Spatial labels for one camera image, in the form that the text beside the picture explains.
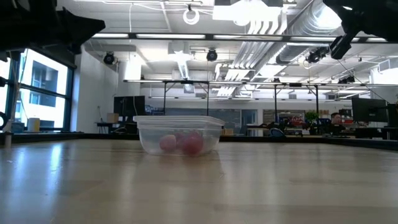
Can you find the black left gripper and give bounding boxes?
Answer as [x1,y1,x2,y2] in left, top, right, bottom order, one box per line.
[18,0,106,54]

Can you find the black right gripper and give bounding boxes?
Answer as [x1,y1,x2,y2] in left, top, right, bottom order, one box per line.
[323,0,398,60]

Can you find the clear plastic tupperware container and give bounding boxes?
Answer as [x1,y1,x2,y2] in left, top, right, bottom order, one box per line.
[132,115,225,157]

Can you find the pale pink round fruit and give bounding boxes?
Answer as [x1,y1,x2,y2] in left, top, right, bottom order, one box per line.
[159,134,177,153]

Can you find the large strawberry with green leaves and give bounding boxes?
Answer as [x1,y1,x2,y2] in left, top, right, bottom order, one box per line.
[182,133,205,156]

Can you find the large dark framed window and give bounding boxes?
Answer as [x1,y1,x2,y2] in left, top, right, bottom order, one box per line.
[0,49,75,131]

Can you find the wide black monitor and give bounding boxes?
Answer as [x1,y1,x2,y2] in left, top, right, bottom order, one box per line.
[351,98,388,124]

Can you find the black monitor on desk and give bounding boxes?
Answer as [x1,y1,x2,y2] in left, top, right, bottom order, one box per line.
[113,95,146,124]

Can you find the green background plant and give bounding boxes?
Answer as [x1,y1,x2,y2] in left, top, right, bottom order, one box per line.
[303,110,320,125]

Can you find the person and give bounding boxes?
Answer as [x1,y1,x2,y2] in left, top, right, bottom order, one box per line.
[328,112,348,135]

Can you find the silver ceiling ducts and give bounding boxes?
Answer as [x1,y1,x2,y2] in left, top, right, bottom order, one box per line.
[217,0,343,98]

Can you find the bright ceiling light panel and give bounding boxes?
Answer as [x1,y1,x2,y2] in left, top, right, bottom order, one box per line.
[213,0,284,23]

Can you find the black monitor edge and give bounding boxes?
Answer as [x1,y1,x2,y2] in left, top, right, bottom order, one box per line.
[387,103,398,128]

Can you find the white cylinder container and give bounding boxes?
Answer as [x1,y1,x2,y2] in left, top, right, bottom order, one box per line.
[27,117,40,132]

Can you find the black metal gantry stand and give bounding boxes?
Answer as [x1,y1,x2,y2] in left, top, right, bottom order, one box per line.
[161,80,320,125]

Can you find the black ceiling camera cluster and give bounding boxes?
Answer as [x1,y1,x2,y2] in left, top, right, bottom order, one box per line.
[305,45,333,65]

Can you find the white ceiling ring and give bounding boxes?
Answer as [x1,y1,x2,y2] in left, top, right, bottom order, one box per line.
[182,8,200,26]

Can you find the black aluminium table frame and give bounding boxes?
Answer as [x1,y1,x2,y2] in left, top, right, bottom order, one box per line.
[0,133,398,152]

